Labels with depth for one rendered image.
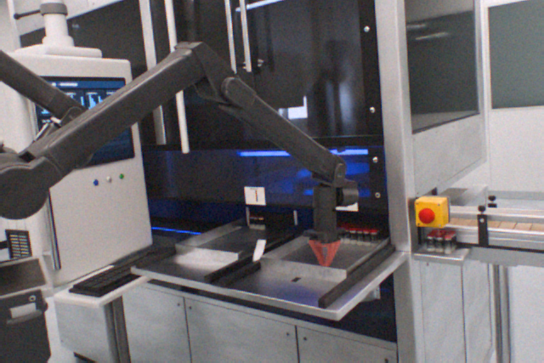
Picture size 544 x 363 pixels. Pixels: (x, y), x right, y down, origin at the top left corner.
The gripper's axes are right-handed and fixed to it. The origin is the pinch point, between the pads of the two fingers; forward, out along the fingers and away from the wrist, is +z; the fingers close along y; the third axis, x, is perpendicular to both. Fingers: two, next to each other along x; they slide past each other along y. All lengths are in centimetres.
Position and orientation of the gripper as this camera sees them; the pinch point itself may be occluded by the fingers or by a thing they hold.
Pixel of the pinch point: (325, 266)
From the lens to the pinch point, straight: 116.2
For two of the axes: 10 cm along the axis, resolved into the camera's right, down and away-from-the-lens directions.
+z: 0.1, 10.0, -0.1
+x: -8.0, 0.1, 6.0
